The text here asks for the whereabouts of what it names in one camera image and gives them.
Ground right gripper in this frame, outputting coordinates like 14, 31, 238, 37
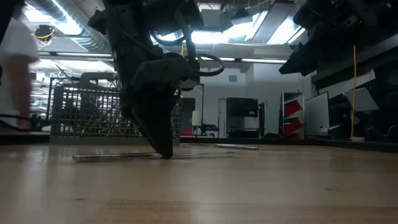
279, 6, 352, 77

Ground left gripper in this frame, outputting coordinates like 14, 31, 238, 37
119, 52, 200, 160

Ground silver table knife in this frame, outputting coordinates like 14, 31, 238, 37
72, 151, 236, 163
188, 142, 259, 151

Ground ceiling light fixture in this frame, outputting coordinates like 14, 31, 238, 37
217, 56, 289, 65

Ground dark door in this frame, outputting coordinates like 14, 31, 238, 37
181, 97, 197, 135

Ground white container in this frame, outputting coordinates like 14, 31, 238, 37
191, 110, 203, 128

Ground shelf with red bins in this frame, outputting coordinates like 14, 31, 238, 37
279, 91, 305, 141

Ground black desktop device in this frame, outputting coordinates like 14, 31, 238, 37
198, 123, 220, 137

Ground whiteboard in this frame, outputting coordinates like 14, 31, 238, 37
303, 91, 330, 138

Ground black monitor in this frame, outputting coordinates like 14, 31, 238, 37
226, 96, 259, 118

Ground tilted white panel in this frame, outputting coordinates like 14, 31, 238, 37
343, 86, 381, 113

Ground grey mesh cutlery basket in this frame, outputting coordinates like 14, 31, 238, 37
49, 72, 183, 146

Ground person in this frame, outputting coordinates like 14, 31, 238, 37
0, 0, 40, 131

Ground yellow hanging cable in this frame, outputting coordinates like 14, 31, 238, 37
349, 45, 358, 140

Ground black looped cable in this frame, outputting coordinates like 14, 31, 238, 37
148, 9, 225, 78

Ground silver ceiling duct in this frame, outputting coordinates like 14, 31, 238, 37
26, 0, 113, 54

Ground ceiling cable reel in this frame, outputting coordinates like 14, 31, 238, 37
33, 24, 57, 43

